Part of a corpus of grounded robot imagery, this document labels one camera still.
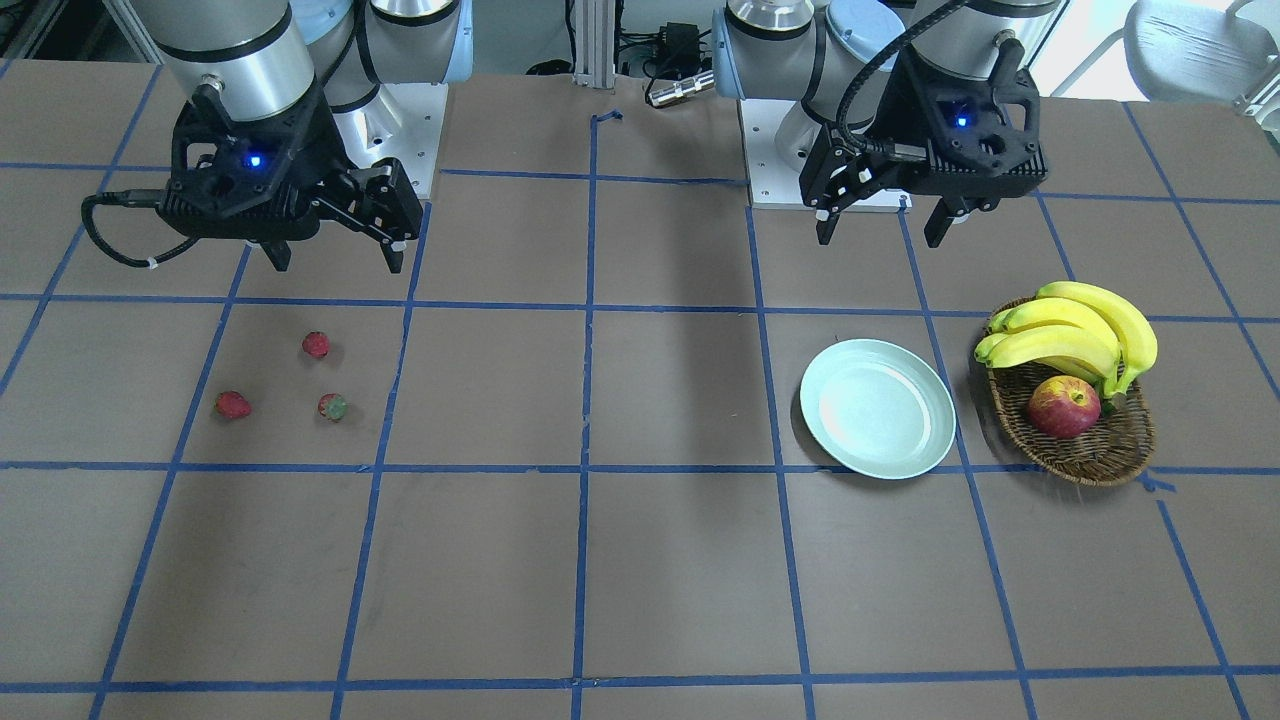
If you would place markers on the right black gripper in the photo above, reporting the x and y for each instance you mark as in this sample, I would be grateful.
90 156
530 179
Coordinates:
331 162

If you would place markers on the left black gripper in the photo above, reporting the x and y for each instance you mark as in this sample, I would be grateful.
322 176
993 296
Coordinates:
888 118

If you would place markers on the red strawberry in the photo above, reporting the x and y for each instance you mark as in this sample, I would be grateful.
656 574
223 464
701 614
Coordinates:
316 344
232 405

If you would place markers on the strawberry with green top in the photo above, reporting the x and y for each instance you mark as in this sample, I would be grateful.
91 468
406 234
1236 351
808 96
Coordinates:
332 407

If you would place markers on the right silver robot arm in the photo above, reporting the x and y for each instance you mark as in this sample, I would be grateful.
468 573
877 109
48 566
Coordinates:
264 54

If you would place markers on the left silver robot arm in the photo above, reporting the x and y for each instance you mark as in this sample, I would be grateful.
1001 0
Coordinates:
837 59

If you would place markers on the light green plate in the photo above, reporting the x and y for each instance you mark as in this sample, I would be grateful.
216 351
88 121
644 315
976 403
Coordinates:
877 409

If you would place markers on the silver metal cylinder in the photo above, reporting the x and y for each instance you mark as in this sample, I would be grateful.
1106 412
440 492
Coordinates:
681 90

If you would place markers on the yellow banana bunch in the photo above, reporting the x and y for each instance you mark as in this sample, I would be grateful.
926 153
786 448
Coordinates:
1077 328

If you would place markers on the black power adapter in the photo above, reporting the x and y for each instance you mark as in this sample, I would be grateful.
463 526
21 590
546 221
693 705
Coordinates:
679 46

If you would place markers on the red apple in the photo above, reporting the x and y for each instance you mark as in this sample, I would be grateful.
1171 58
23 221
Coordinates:
1063 407

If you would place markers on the grey chair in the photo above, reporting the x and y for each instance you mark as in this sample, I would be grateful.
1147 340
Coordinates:
1192 53

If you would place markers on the brown wicker basket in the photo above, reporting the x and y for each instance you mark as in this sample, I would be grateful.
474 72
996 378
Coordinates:
1115 450

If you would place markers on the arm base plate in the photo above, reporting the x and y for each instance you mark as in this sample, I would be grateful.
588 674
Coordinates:
776 136
400 121

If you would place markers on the aluminium frame post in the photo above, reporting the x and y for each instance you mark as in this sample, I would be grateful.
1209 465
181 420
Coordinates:
594 34

